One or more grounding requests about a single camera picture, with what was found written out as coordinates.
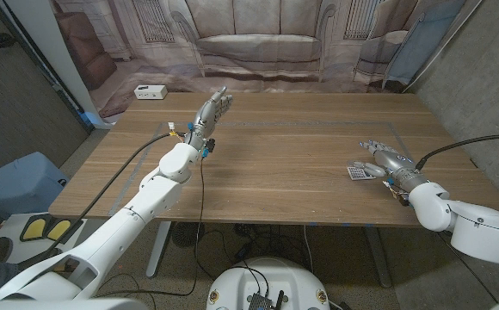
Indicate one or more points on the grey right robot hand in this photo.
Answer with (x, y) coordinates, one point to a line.
(393, 163)

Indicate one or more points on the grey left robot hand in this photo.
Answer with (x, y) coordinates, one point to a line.
(208, 118)

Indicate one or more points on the small grey calculator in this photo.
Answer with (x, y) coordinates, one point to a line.
(355, 174)

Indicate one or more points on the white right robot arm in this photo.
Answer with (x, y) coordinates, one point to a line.
(477, 228)

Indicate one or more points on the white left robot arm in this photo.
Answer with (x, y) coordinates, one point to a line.
(112, 237)

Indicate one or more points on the white rectangular box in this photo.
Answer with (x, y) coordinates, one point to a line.
(150, 91)

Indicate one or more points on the printed sofa room backdrop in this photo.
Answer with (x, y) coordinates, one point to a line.
(258, 43)

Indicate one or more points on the white table leg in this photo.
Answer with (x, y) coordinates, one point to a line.
(378, 258)
(159, 249)

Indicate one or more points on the black round fan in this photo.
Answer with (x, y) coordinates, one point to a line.
(182, 236)

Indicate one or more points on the white pillar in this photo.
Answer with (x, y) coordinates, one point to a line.
(56, 60)

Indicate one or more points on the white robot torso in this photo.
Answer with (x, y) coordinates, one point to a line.
(271, 275)

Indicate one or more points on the yellow black foot pedal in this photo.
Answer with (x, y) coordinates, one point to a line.
(36, 229)
(62, 231)

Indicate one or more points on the black torso electronics module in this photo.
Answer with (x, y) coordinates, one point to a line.
(262, 301)

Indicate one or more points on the blue-grey plastic bin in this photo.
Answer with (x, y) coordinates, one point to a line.
(21, 185)

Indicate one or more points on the white pedal board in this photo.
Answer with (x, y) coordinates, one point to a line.
(6, 226)

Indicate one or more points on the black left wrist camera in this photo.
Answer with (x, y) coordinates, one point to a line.
(210, 146)

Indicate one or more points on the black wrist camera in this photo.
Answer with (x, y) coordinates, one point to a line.
(402, 199)
(210, 146)

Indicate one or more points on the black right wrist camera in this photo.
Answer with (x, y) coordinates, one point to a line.
(402, 199)

